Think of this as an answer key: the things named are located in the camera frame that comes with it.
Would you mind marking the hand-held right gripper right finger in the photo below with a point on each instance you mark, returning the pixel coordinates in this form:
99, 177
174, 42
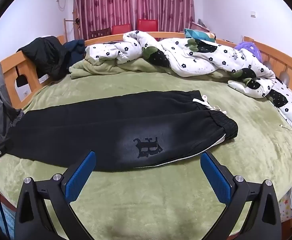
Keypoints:
214, 177

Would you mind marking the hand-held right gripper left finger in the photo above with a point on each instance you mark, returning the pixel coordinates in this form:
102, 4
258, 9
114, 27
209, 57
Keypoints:
82, 172

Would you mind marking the black pants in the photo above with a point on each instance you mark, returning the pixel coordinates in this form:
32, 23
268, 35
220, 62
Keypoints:
86, 130

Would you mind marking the person's blue jeans leg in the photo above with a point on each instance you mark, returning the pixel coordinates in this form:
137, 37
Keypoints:
5, 220

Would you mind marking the green bed sheet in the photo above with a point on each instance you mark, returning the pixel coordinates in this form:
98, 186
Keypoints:
160, 200

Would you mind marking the white floral pillow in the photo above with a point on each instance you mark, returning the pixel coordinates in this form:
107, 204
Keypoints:
288, 105

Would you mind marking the black jacket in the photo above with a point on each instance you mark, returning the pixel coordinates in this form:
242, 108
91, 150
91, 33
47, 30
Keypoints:
46, 55

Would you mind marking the folded green blanket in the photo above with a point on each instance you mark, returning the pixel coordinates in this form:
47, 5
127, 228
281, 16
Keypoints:
98, 67

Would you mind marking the navy jacket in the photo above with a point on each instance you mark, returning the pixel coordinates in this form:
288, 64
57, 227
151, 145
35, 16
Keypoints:
74, 50

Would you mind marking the white floral quilt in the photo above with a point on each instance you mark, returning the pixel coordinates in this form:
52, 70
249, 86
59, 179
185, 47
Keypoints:
185, 52

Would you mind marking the purple plush toy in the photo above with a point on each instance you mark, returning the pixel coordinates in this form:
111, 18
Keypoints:
248, 47

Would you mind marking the wooden coat rack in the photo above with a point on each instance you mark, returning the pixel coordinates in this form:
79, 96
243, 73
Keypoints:
66, 30

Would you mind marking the dark wooden chair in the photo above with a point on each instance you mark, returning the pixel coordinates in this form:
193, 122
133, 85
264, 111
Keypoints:
99, 33

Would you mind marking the teal patterned pillow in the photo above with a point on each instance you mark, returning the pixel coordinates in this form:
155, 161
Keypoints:
195, 33

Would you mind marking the red chair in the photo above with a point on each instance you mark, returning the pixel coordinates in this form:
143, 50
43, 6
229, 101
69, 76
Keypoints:
121, 29
147, 25

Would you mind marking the cardboard box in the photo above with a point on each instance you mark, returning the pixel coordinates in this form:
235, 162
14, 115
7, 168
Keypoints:
200, 26

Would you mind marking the pink striped curtain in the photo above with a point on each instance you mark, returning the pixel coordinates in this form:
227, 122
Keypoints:
136, 2

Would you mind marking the white wall socket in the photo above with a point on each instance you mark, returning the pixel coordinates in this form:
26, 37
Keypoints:
25, 94

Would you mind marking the wooden bed frame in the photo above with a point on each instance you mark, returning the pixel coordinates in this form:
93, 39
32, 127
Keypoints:
8, 75

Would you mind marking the white wall switch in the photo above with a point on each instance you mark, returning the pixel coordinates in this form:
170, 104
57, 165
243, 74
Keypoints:
253, 14

